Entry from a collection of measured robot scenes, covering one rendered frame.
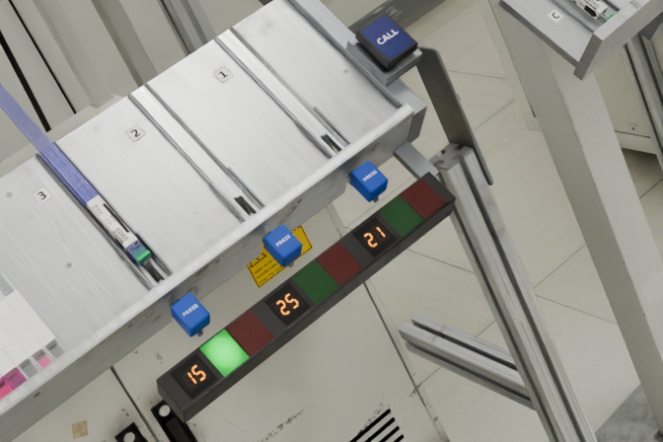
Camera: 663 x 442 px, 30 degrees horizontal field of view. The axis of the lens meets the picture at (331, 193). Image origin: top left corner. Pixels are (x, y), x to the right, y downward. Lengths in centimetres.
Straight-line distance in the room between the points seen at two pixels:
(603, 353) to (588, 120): 60
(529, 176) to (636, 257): 98
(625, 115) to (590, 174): 83
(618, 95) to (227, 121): 123
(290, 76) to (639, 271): 59
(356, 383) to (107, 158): 59
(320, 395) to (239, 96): 53
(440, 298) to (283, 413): 76
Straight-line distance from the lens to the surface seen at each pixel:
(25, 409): 113
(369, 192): 119
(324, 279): 117
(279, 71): 127
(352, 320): 164
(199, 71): 126
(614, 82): 233
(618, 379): 197
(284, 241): 116
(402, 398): 172
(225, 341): 114
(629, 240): 161
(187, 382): 113
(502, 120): 285
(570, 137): 152
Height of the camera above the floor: 121
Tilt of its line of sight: 25 degrees down
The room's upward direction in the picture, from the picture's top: 26 degrees counter-clockwise
